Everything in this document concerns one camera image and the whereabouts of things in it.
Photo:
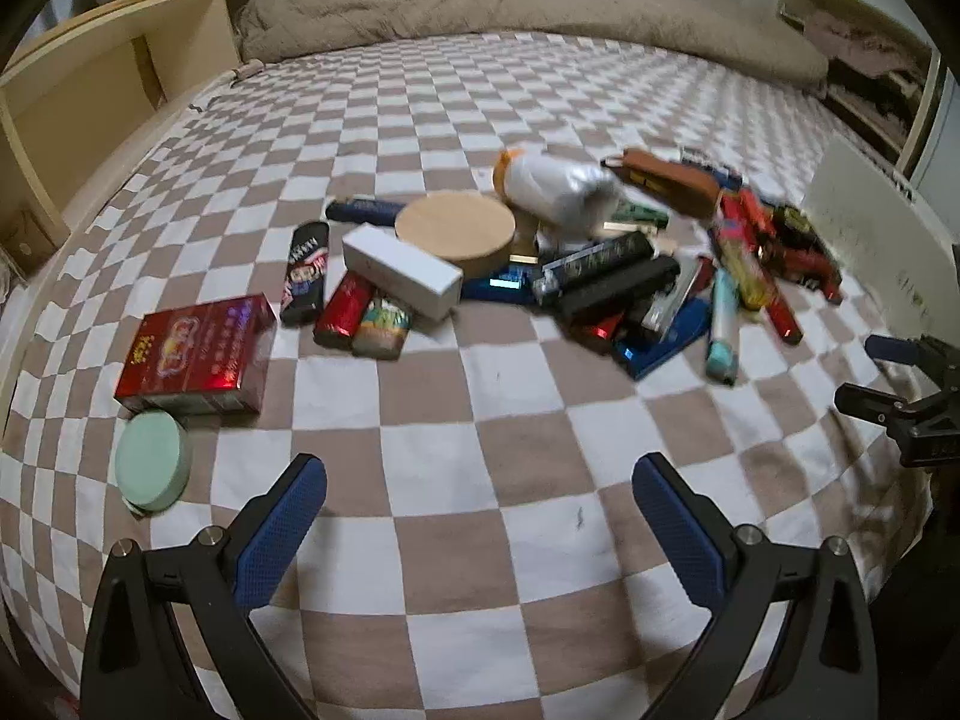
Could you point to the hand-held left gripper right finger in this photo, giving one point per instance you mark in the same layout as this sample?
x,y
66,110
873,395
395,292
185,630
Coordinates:
x,y
679,529

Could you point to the dark clothes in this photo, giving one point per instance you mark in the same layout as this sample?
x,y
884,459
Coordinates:
x,y
870,101

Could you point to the dark blue lighter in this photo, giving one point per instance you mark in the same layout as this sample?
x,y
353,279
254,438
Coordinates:
x,y
360,210

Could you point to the open wooden closet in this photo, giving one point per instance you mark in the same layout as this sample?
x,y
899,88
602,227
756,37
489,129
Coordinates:
x,y
928,101

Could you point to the brown leather pouch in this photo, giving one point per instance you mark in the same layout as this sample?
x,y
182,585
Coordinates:
x,y
667,176

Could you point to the wooden bedside shelf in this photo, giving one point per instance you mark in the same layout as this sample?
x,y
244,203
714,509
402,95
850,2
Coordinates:
x,y
75,90

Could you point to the long black case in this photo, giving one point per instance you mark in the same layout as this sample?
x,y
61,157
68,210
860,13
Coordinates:
x,y
622,285

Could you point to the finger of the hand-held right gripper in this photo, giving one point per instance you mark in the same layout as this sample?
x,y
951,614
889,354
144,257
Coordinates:
x,y
891,349
870,399

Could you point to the white rectangular box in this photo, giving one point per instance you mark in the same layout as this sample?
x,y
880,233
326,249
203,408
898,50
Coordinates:
x,y
397,270

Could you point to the long black printed box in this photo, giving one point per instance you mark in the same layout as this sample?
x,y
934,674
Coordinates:
x,y
600,259

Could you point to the beige duvet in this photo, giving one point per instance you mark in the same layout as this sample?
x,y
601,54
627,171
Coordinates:
x,y
487,7

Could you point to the black snack packet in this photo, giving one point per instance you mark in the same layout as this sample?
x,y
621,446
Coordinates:
x,y
304,277

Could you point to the red printed carton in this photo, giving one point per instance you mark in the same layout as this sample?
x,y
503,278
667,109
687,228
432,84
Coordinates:
x,y
195,352

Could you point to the mint green round tin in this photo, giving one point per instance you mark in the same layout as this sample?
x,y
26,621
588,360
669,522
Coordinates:
x,y
154,461

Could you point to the wooden disc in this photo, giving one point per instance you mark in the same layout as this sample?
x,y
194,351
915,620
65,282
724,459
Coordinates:
x,y
454,229

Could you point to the white bottle orange cap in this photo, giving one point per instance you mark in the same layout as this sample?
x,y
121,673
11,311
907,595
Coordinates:
x,y
555,187

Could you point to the yellow striped packet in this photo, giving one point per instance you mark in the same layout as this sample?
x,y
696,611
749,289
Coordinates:
x,y
742,270

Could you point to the red flat box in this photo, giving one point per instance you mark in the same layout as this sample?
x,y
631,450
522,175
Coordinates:
x,y
750,214

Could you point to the pale teal lighter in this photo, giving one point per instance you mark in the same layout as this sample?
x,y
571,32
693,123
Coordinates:
x,y
722,330

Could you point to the checkered bed sheet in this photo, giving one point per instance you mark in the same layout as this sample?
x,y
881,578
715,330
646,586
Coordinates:
x,y
480,465

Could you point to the pink clothes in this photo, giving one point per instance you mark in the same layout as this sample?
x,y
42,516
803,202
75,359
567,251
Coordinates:
x,y
847,34

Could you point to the dark red long box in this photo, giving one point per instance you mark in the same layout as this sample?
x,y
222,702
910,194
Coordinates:
x,y
806,266

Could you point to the white container box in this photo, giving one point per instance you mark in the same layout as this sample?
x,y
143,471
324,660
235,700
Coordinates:
x,y
862,225

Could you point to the blue metallic lighter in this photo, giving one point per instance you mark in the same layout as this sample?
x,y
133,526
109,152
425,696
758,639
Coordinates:
x,y
495,289
660,349

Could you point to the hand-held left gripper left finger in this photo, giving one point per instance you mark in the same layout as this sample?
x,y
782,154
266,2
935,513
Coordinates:
x,y
281,532

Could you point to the blue long box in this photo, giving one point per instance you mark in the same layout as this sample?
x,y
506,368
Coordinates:
x,y
724,178

